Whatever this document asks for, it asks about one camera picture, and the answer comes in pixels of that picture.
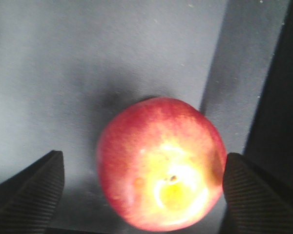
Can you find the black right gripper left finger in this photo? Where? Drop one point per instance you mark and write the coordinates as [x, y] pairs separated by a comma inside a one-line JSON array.
[[28, 200]]

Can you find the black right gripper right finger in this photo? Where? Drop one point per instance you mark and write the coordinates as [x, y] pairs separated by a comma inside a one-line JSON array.
[[258, 202]]

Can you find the red apple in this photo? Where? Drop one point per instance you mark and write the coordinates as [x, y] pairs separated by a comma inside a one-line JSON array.
[[161, 164]]

